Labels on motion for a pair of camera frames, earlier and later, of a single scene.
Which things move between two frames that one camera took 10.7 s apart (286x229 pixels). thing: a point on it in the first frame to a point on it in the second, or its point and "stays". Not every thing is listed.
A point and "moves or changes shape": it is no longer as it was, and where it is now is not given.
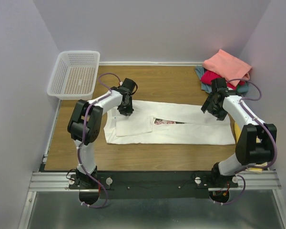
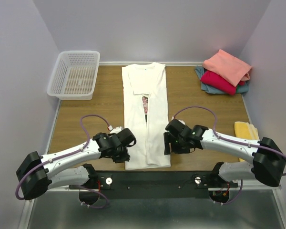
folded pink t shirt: [229, 67] stays
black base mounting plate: [152, 184] stays
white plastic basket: [74, 75] stays
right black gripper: [220, 114] to [183, 150]
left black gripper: [129, 110] to [125, 157]
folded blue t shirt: [208, 88] stays
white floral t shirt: [158, 122] moves or changes shape
